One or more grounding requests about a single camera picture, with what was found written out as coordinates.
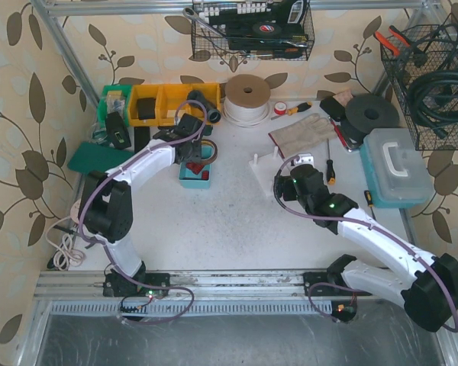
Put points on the black rectangular block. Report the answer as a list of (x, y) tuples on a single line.
[(142, 137)]

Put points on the black orange screwdriver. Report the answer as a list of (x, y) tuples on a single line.
[(330, 173)]

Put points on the dark grey pipe fitting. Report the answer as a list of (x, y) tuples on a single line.
[(198, 100)]

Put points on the blue plastic tray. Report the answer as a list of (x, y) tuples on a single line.
[(188, 180)]

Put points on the white cable spool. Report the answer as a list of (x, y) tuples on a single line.
[(246, 102)]

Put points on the yellow storage bin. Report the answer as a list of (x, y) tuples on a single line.
[(168, 99)]

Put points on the black green meter device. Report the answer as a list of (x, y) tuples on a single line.
[(117, 131)]

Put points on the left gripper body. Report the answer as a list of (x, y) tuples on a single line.
[(193, 151)]

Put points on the black tape roll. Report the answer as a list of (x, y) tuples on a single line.
[(266, 30)]

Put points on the black disc spool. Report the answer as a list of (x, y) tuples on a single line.
[(366, 112)]

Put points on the small yellow black screwdriver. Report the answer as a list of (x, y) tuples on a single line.
[(368, 198)]

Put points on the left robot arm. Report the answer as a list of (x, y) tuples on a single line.
[(106, 208)]

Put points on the wire basket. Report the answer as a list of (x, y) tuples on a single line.
[(237, 32), (425, 80)]

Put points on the silver wrench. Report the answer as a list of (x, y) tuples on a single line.
[(191, 15)]

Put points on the red white tape roll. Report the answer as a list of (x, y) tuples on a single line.
[(280, 108)]

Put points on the red spring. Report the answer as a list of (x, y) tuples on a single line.
[(194, 167)]

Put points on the green cutting mat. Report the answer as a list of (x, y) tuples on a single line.
[(93, 157)]

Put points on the top wire basket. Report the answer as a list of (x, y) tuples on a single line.
[(237, 32)]

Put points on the white peg base plate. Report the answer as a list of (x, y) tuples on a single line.
[(265, 168)]

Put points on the green storage bin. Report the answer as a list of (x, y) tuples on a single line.
[(114, 98)]

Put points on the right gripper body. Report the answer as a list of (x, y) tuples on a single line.
[(285, 187)]

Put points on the beige work glove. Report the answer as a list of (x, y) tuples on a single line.
[(303, 135)]

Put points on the small hammer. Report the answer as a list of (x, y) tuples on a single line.
[(68, 231)]

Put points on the right wire basket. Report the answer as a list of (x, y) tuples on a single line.
[(425, 80)]

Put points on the orange handled pliers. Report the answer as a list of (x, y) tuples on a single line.
[(396, 34)]

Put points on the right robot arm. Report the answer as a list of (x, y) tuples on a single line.
[(424, 285)]

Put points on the black box in bin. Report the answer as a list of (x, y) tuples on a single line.
[(146, 108)]

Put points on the blue clear toolbox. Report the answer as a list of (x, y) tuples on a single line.
[(395, 171)]

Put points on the brown tape roll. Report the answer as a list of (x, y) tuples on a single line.
[(209, 152)]

